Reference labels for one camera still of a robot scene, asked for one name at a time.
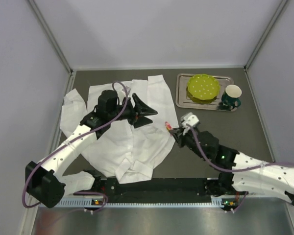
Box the pink flower brooch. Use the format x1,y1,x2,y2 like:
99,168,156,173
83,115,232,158
165,121,172,131

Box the white shirt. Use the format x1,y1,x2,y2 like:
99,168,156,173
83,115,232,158
60,75,178,184

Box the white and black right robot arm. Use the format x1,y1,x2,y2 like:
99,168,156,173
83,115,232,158
166,124,294,206

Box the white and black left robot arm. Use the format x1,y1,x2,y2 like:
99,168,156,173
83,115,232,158
22,90,157,208

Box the green dotted plate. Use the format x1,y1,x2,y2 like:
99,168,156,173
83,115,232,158
186,74,221,102

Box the dark green mug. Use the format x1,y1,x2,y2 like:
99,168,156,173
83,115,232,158
221,85,242,110

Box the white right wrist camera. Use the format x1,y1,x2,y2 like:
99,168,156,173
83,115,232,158
180,112,200,135

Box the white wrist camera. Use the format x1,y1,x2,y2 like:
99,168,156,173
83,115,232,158
121,86,131,96
180,112,200,135

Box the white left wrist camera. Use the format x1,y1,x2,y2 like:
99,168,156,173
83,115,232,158
121,86,131,96

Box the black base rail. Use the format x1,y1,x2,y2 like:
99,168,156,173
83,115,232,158
73,177,247,204

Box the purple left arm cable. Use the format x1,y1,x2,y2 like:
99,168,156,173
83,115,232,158
23,81,132,209

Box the grey slotted cable duct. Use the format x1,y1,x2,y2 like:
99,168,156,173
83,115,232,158
40,195,238,209

